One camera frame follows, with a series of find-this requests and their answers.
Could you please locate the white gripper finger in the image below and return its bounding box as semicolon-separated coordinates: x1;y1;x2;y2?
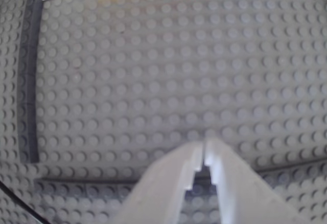
203;137;310;224
114;137;205;224

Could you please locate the grey studded baseplate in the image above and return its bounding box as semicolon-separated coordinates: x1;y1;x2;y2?
0;0;327;224

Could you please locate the dark grey brick strip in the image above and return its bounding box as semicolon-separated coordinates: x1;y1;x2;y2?
16;0;44;164

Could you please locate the black camera cable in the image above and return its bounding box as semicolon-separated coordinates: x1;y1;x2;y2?
0;180;50;224

